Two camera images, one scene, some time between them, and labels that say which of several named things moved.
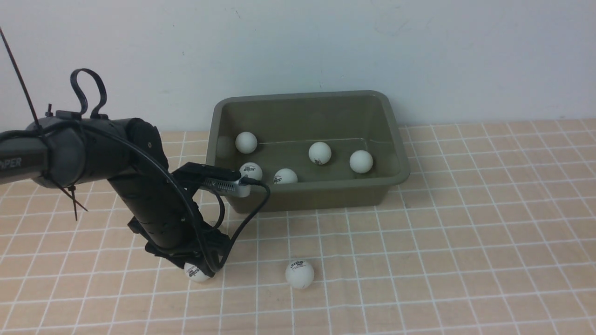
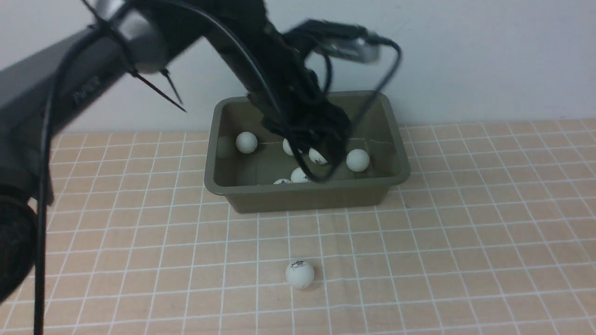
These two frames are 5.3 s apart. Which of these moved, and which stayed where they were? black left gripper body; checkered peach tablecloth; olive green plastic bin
Moved: black left gripper body
Stayed: olive green plastic bin; checkered peach tablecloth
